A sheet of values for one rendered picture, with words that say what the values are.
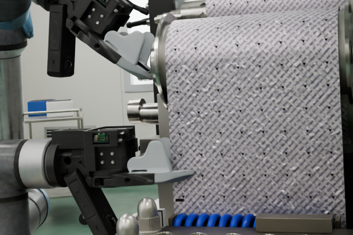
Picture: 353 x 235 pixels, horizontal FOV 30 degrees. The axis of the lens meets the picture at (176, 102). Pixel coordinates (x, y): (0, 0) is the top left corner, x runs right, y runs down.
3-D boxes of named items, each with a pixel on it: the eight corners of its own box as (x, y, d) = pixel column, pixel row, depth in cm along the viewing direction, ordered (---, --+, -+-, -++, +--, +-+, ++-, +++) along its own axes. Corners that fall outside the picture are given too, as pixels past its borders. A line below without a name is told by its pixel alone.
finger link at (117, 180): (149, 175, 89) (91, 175, 92) (151, 186, 89) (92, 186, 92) (162, 169, 94) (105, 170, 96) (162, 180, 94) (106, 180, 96)
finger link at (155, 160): (185, 141, 89) (122, 142, 92) (187, 184, 89) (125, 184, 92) (192, 138, 92) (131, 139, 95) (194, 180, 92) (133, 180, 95)
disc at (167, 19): (187, 111, 105) (183, 19, 105) (189, 111, 105) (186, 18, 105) (156, 114, 91) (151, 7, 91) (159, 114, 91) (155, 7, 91)
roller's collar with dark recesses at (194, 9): (191, 35, 126) (189, 1, 126) (221, 33, 124) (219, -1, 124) (181, 34, 120) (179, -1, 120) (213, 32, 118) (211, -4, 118)
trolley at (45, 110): (30, 208, 620) (23, 100, 614) (92, 204, 626) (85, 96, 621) (18, 232, 529) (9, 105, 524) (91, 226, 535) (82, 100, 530)
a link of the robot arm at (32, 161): (20, 193, 96) (47, 183, 104) (48, 193, 95) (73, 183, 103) (17, 142, 96) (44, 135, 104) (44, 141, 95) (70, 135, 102)
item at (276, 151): (176, 223, 94) (168, 93, 93) (346, 225, 86) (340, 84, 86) (175, 223, 93) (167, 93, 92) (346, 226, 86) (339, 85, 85)
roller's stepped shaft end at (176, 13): (158, 29, 127) (157, 12, 126) (188, 26, 125) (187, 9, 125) (153, 28, 123) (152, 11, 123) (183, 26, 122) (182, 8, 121)
